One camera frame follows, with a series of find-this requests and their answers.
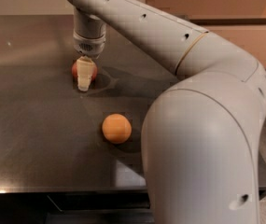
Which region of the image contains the red apple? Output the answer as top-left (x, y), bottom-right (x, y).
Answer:
top-left (71, 62), bottom-right (98, 82)

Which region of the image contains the orange fruit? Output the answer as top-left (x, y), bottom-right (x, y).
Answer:
top-left (102, 114), bottom-right (132, 145)

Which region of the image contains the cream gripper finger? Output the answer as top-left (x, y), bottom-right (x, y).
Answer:
top-left (77, 56), bottom-right (95, 91)

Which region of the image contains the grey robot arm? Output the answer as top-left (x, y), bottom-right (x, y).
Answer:
top-left (67, 0), bottom-right (266, 224)

